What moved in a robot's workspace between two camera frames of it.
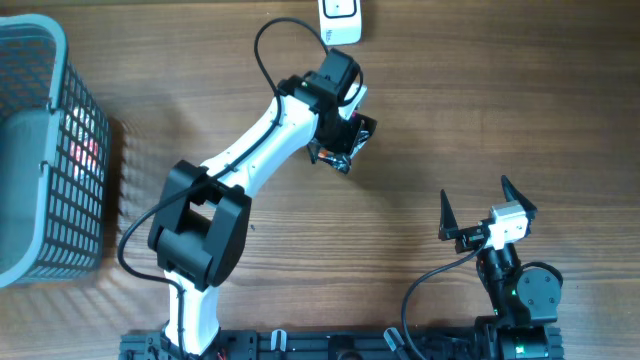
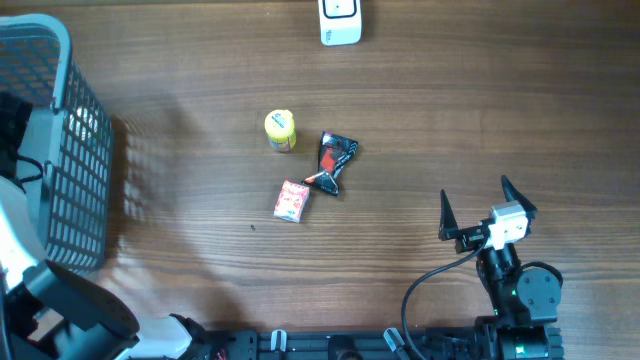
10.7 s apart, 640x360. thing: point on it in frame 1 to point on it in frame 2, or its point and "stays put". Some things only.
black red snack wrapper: x=363 y=127 to x=335 y=150
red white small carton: x=83 y=140 to x=292 y=201
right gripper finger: x=448 y=228 stays put
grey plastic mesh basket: x=55 y=157 stays put
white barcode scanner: x=340 y=21 stays put
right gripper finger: x=512 y=194 stays put
